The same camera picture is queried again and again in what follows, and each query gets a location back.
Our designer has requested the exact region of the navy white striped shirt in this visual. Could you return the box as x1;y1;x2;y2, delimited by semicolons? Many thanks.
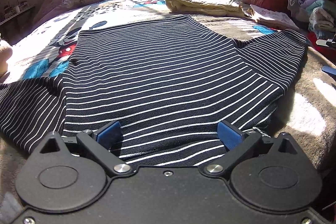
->
1;16;306;166

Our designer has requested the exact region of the stack of folded clothes right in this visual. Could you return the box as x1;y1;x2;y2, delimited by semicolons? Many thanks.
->
284;0;336;54

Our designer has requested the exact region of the stack of folded clothes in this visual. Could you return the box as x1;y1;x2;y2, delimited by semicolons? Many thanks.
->
0;38;13;77
284;0;336;54

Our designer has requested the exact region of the stack of folded clothes left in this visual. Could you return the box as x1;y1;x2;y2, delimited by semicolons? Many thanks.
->
0;38;13;77

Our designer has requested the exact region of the folded white purple-print cloth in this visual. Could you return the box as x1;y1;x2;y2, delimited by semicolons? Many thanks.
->
245;5;299;31

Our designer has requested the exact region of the folded cream quilted blanket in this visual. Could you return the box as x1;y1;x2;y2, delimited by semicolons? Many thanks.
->
165;0;245;18

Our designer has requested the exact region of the cluttered dark side table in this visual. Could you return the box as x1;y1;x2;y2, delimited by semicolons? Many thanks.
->
1;0;35;45

